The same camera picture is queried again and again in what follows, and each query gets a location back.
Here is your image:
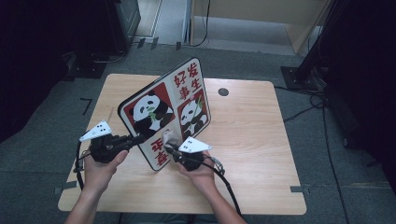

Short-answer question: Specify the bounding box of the right hand-held gripper cable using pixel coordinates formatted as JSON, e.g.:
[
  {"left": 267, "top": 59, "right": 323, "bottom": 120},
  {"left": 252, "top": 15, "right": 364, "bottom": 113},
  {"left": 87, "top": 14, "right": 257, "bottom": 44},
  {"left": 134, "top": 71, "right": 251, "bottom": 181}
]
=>
[{"left": 199, "top": 155, "right": 243, "bottom": 217}]

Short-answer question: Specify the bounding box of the black angled floor tape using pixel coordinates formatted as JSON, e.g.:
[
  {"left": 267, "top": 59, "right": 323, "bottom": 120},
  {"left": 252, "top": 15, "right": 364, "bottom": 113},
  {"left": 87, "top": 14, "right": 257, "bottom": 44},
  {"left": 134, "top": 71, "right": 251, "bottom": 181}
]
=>
[{"left": 79, "top": 97, "right": 93, "bottom": 117}]

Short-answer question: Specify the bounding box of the person's left hand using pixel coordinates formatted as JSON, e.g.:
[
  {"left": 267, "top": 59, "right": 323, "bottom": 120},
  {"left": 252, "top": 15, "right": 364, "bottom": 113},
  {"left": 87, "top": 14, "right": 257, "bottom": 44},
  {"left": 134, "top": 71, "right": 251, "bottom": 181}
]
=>
[{"left": 82, "top": 149, "right": 130, "bottom": 194}]

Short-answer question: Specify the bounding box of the black metal stand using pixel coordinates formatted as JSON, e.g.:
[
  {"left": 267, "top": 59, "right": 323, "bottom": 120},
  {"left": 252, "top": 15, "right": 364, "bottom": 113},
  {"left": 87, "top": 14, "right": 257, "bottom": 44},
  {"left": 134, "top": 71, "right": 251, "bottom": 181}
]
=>
[{"left": 280, "top": 0, "right": 344, "bottom": 91}]

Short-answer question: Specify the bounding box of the dark curtain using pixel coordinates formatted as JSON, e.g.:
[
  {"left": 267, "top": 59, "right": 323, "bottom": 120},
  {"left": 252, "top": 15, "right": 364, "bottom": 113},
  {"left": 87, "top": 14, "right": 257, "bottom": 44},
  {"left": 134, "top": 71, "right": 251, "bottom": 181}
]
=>
[
  {"left": 317, "top": 0, "right": 396, "bottom": 188},
  {"left": 0, "top": 0, "right": 110, "bottom": 144}
]

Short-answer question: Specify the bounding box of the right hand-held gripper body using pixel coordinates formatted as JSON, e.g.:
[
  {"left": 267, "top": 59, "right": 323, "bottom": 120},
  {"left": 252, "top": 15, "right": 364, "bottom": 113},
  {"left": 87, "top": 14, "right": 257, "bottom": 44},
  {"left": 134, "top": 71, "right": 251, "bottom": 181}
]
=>
[{"left": 172, "top": 136, "right": 214, "bottom": 173}]

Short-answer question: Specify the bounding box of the long black floor cable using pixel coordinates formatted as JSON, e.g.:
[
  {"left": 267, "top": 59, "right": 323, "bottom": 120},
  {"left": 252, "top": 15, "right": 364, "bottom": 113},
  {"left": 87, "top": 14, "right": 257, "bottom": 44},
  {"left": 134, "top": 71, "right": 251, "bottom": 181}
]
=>
[{"left": 320, "top": 92, "right": 351, "bottom": 224}]

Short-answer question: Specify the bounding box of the thin black floor cable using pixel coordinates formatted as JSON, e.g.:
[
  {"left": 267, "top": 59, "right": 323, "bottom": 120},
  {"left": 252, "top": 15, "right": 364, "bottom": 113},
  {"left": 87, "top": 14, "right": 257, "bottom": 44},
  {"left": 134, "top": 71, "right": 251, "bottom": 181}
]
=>
[{"left": 92, "top": 49, "right": 128, "bottom": 64}]

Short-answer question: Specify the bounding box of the panda picture board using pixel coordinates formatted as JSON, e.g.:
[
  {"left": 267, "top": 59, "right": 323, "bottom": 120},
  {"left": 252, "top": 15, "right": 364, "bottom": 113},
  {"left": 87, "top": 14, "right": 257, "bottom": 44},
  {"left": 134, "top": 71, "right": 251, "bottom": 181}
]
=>
[{"left": 117, "top": 56, "right": 212, "bottom": 172}]

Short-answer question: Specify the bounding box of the hanging black cable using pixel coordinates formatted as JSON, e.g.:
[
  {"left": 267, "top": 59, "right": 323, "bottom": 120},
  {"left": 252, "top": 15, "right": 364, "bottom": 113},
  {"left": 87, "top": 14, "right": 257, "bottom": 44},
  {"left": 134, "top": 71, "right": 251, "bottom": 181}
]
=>
[{"left": 190, "top": 0, "right": 212, "bottom": 49}]

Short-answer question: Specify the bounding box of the black floor base plate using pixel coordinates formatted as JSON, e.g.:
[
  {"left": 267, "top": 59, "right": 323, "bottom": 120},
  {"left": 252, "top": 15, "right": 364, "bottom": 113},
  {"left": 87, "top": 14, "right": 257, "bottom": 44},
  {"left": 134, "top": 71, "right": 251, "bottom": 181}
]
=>
[{"left": 64, "top": 50, "right": 108, "bottom": 79}]

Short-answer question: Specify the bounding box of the black equipment cabinet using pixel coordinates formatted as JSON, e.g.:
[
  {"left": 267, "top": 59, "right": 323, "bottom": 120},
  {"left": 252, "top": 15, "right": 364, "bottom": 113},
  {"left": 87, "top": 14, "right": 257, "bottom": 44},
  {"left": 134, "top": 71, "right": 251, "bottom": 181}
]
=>
[{"left": 106, "top": 0, "right": 142, "bottom": 54}]

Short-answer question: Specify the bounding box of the left hand-held gripper cable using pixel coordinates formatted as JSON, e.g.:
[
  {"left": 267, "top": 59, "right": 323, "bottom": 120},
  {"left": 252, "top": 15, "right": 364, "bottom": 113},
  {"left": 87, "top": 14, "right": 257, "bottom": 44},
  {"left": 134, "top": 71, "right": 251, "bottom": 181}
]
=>
[{"left": 73, "top": 141, "right": 92, "bottom": 191}]

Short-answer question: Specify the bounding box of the hand-held gripper cable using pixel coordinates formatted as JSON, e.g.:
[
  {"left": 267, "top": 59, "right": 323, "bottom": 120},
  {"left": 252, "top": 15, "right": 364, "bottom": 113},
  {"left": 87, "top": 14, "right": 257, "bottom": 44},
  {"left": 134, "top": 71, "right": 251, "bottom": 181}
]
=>
[
  {"left": 73, "top": 141, "right": 92, "bottom": 191},
  {"left": 199, "top": 155, "right": 243, "bottom": 217}
]

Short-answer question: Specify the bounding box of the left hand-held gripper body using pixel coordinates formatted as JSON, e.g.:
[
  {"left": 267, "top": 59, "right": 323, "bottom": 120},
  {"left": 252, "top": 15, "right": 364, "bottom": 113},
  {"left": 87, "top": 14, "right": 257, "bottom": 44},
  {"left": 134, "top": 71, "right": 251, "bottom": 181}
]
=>
[{"left": 79, "top": 119, "right": 129, "bottom": 164}]

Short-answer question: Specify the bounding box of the person's right hand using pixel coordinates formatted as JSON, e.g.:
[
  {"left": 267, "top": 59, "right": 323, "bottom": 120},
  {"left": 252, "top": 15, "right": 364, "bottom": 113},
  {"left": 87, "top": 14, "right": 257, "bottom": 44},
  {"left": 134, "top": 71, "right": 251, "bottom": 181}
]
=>
[{"left": 178, "top": 150, "right": 218, "bottom": 192}]

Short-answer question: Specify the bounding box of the grey floor tape strip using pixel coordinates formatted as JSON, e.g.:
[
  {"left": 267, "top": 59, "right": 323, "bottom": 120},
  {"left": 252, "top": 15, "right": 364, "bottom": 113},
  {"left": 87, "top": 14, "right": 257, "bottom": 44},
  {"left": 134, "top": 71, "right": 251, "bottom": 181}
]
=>
[
  {"left": 290, "top": 185, "right": 311, "bottom": 196},
  {"left": 51, "top": 180, "right": 78, "bottom": 196}
]

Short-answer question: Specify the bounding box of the white vertical post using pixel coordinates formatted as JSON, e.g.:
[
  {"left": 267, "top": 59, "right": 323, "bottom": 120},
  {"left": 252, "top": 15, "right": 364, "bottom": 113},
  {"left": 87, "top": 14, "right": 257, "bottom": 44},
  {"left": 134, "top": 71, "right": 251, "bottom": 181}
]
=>
[{"left": 181, "top": 0, "right": 192, "bottom": 45}]

